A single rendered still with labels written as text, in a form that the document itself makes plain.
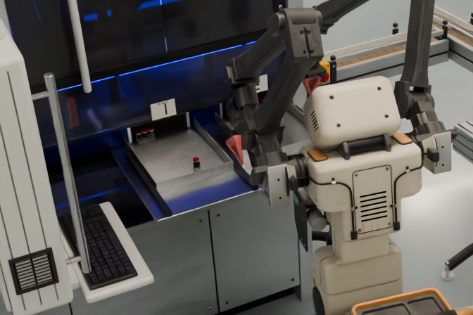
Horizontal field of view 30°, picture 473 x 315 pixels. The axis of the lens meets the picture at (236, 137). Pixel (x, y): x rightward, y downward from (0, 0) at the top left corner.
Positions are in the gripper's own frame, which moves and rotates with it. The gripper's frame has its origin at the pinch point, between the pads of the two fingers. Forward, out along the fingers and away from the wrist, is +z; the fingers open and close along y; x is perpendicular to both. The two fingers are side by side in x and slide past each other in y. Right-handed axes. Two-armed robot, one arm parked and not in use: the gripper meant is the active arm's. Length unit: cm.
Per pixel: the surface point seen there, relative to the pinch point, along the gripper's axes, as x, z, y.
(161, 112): 42, 9, 26
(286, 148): 9.1, 18.3, -0.1
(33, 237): 96, 3, -29
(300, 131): -1.5, 20.9, 10.9
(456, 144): -85, 63, 32
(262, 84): 4.7, 7.9, 26.1
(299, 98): -9.2, 17.1, 26.0
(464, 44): -83, 16, 31
